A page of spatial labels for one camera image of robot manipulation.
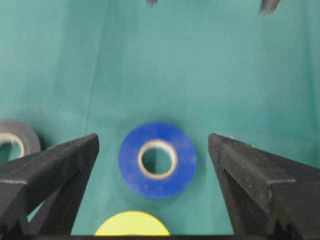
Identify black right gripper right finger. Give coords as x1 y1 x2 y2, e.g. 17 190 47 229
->
208 133 320 237

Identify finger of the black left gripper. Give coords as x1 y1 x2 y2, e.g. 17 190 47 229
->
260 0 280 14
146 0 158 7

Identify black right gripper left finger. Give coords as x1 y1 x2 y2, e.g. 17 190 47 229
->
0 133 100 237

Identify blue tape roll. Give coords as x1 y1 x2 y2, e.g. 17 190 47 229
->
118 121 197 200

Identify black tape roll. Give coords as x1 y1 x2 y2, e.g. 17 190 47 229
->
0 119 41 164

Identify yellow tape roll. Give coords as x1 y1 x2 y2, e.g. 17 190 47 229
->
95 211 170 236

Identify green table cloth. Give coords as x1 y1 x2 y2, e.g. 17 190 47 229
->
0 0 320 235

